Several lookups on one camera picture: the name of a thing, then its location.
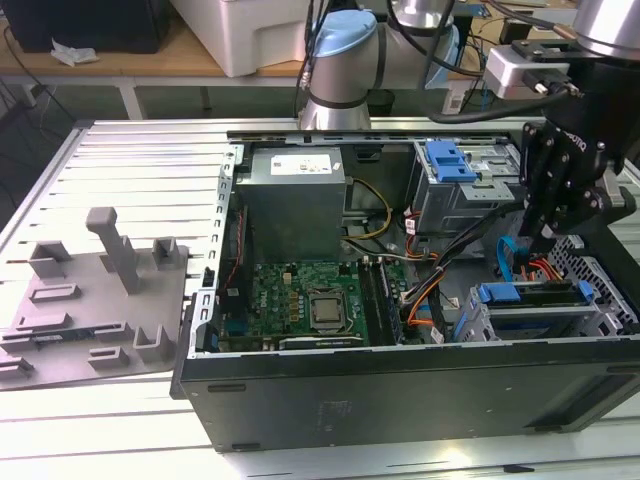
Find hard disk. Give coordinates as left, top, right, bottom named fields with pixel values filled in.
left=452, top=280, right=597, bottom=344

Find blue data wire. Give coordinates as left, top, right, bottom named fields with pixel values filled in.
left=495, top=234, right=534, bottom=284

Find grey parts rack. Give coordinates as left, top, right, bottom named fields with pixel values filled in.
left=0, top=207, right=194, bottom=392

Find silver CPU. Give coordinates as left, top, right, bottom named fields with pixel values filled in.
left=311, top=298, right=342, bottom=325

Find yellow black wires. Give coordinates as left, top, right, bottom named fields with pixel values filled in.
left=343, top=177, right=394, bottom=245

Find crumpled white paper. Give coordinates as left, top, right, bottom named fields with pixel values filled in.
left=49, top=40, right=100, bottom=67

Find green motherboard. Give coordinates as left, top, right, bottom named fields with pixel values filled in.
left=219, top=257, right=434, bottom=351

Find black wire bundle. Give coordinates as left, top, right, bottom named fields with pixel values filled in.
left=399, top=197, right=531, bottom=304

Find wooden desk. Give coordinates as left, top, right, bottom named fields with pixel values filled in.
left=0, top=19, right=314, bottom=120

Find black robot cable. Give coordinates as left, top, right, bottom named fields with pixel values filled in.
left=297, top=0, right=331, bottom=100

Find silver drive cage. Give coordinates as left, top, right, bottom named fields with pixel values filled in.
left=405, top=140, right=531, bottom=236

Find black case fan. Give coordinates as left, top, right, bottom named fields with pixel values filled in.
left=219, top=204, right=254, bottom=324

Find black waste bin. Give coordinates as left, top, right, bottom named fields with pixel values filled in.
left=368, top=88, right=396, bottom=117

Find black graphics card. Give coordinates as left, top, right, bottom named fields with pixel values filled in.
left=277, top=335, right=366, bottom=353

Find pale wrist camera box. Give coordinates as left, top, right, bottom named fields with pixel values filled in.
left=484, top=44, right=574, bottom=100

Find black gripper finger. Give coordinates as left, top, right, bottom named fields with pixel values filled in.
left=516, top=121, right=573, bottom=237
left=528, top=171, right=638, bottom=255

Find silver power supply unit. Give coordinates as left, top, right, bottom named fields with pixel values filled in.
left=233, top=147, right=347, bottom=262

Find large white box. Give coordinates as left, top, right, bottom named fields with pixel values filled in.
left=172, top=0, right=314, bottom=79

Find black PC case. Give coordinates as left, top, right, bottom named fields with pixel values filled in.
left=169, top=128, right=640, bottom=454

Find orange wire bundle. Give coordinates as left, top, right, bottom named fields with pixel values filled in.
left=403, top=297, right=437, bottom=330

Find small black container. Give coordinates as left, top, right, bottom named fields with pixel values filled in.
left=499, top=17, right=531, bottom=46

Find RAM stick with blue label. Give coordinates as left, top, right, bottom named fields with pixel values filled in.
left=377, top=258, right=405, bottom=346

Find CPU socket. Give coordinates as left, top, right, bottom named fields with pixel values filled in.
left=305, top=288, right=350, bottom=335

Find silver disk bay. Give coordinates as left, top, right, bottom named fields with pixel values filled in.
left=452, top=279, right=626, bottom=344

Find blue plastic drive latch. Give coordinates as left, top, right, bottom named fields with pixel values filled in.
left=425, top=141, right=476, bottom=185

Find large black box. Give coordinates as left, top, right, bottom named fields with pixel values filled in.
left=4, top=0, right=171, bottom=55

